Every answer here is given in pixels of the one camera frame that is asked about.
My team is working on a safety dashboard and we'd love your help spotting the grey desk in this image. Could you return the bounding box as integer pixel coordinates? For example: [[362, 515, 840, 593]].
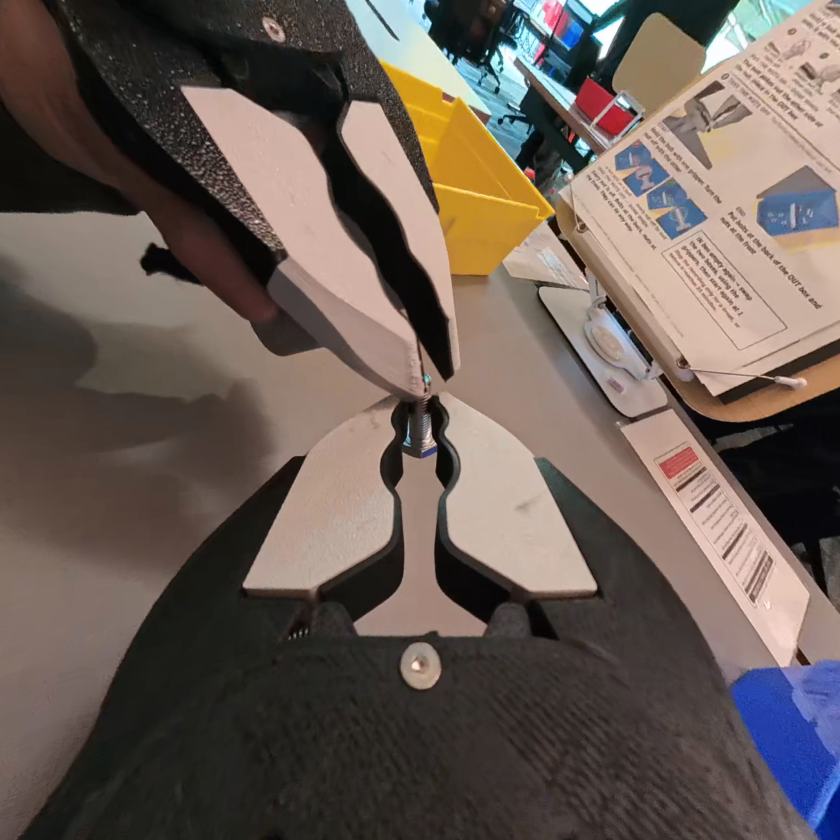
[[0, 210, 840, 840]]

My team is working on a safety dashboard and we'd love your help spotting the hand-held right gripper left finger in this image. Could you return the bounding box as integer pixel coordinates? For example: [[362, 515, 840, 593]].
[[241, 392, 404, 622]]

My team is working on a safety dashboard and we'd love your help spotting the white stand base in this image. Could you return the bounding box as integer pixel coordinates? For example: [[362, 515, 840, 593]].
[[538, 272, 669, 420]]

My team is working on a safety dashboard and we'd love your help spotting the beige chair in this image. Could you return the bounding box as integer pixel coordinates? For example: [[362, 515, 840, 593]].
[[612, 12, 708, 101]]

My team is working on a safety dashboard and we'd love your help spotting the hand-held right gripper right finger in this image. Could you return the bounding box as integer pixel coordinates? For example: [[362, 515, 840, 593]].
[[435, 392, 599, 626]]

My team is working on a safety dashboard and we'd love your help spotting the beige wooden clipboard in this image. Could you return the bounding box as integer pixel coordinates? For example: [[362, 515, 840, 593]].
[[554, 190, 840, 424]]

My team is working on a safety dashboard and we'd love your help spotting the white label sheet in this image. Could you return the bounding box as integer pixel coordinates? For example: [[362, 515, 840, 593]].
[[619, 410, 812, 668]]

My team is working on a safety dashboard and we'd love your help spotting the person's left hand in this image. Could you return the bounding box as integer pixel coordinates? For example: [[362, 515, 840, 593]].
[[0, 0, 281, 326]]

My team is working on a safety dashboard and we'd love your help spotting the printed instruction sheet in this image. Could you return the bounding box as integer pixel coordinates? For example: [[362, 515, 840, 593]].
[[568, 0, 840, 396]]

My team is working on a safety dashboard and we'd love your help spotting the blue plastic bin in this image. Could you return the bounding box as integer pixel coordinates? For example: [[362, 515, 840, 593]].
[[730, 659, 840, 840]]

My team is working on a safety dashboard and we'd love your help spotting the small white paper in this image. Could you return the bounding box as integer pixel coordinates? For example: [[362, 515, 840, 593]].
[[502, 223, 589, 291]]

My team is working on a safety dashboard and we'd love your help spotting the yellow plastic bin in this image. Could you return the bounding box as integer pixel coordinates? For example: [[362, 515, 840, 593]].
[[379, 60, 556, 277]]

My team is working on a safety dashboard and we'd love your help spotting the silver hex bolt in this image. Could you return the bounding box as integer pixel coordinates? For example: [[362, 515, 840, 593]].
[[402, 373, 439, 459]]

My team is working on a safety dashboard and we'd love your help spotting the wooden background desk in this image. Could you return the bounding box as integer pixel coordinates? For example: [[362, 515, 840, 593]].
[[514, 56, 609, 160]]

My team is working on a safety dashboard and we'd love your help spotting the red plastic bin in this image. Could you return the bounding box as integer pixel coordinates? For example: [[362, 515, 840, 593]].
[[574, 77, 639, 136]]

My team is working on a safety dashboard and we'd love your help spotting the black office chair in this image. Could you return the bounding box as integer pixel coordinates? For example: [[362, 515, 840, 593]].
[[427, 0, 526, 93]]

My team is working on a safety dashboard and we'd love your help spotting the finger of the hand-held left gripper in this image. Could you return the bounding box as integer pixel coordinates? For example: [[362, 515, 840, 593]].
[[336, 100, 462, 383], [180, 85, 429, 401]]

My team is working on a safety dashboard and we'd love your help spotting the person's left forearm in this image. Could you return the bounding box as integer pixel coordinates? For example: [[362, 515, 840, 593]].
[[0, 105, 142, 216]]

